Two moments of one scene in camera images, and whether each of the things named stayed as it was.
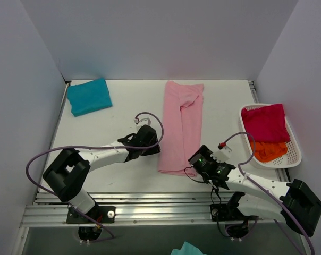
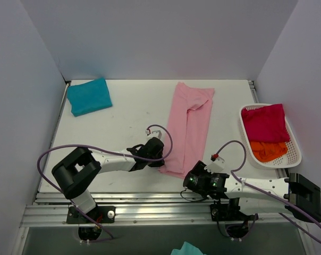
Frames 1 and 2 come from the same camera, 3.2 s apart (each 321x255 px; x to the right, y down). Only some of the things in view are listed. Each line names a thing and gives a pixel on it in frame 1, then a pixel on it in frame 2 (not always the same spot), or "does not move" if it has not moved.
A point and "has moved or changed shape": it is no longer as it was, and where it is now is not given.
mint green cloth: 187,249 does not move
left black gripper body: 152,142 → 157,152
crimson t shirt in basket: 266,124 does not move
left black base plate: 100,214 does not move
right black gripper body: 196,159 → 191,178
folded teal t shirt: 89,97 does not move
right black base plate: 227,212 does not move
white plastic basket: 293,157 does not move
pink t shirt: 180,128 has moved or changed shape
